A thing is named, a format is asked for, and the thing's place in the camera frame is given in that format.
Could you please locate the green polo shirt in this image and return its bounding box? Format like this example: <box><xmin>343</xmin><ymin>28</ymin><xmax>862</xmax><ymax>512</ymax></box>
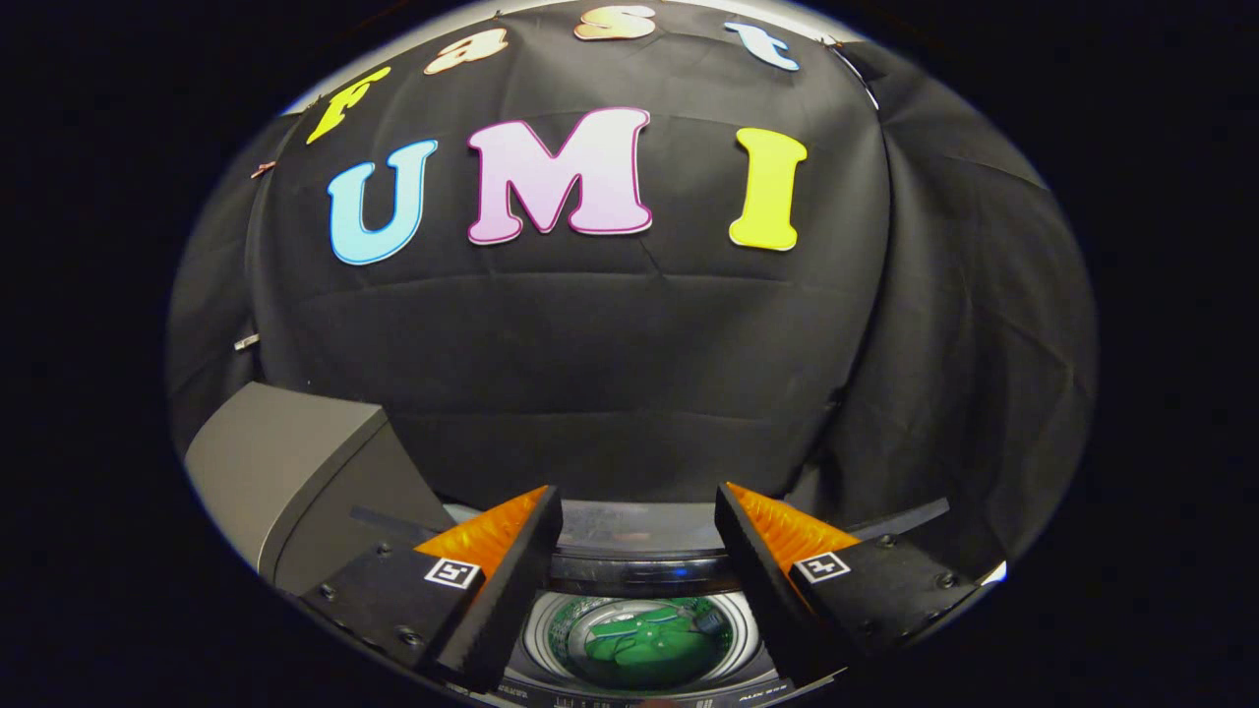
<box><xmin>566</xmin><ymin>600</ymin><xmax>726</xmax><ymax>686</ymax></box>

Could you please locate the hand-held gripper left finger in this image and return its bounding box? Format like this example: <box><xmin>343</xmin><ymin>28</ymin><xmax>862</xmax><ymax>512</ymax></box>
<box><xmin>298</xmin><ymin>484</ymin><xmax>565</xmax><ymax>694</ymax></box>

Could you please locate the dark washing machine lid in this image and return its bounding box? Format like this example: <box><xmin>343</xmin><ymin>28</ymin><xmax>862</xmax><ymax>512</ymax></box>
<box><xmin>349</xmin><ymin>497</ymin><xmax>951</xmax><ymax>591</ymax></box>

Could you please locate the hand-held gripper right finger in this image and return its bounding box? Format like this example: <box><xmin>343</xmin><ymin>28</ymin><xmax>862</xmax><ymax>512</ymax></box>
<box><xmin>714</xmin><ymin>482</ymin><xmax>985</xmax><ymax>684</ymax></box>

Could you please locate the black backdrop cloth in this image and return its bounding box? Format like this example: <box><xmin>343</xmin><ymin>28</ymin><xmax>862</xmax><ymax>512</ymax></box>
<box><xmin>165</xmin><ymin>0</ymin><xmax>1098</xmax><ymax>591</ymax></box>

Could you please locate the dark washing machine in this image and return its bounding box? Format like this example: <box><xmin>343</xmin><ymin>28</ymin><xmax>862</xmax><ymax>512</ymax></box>
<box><xmin>492</xmin><ymin>556</ymin><xmax>796</xmax><ymax>708</ymax></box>

